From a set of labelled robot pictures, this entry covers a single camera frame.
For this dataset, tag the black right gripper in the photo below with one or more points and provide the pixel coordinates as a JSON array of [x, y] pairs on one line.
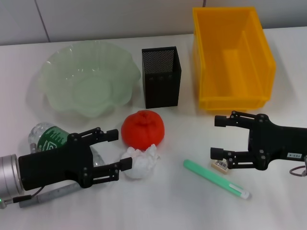
[[278, 141]]

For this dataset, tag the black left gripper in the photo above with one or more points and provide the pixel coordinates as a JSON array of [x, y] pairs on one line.
[[52, 165]]

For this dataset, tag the white paper ball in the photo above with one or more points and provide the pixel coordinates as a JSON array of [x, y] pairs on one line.
[[144, 163]]

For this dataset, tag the orange fruit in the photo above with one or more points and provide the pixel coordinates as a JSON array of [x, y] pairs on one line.
[[144, 129]]

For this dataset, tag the mint green pen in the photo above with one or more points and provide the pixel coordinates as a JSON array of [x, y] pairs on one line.
[[211, 176]]

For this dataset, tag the clear green-label water bottle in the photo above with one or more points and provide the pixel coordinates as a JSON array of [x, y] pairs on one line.
[[48, 136]]

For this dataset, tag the beige eraser with barcode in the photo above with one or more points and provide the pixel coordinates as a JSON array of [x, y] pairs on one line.
[[219, 165]]

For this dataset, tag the black mesh pen holder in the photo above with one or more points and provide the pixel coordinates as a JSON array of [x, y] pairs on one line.
[[163, 88]]

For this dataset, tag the pale green glass fruit plate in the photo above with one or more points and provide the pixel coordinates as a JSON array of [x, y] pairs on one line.
[[88, 79]]

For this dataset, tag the grey marker pen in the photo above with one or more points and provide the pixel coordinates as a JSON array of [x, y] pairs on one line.
[[52, 192]]

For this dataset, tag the yellow plastic bin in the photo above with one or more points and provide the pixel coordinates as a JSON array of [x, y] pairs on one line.
[[239, 72]]

